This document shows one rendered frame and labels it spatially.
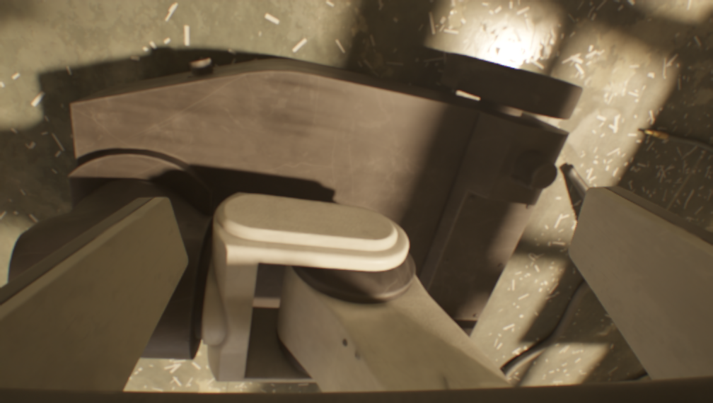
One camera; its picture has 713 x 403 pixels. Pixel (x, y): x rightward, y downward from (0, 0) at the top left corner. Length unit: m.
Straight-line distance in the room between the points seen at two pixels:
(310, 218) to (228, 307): 0.11
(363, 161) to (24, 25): 0.51
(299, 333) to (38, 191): 0.54
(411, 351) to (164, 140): 0.36
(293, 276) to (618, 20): 0.72
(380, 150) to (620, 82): 0.55
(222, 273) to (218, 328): 0.06
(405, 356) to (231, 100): 0.33
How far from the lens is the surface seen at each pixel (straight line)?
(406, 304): 0.37
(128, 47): 0.65
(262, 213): 0.36
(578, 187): 0.88
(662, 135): 0.99
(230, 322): 0.37
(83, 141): 0.51
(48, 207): 0.80
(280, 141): 0.46
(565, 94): 0.54
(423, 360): 0.33
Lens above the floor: 0.60
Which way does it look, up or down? 61 degrees down
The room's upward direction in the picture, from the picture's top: 159 degrees clockwise
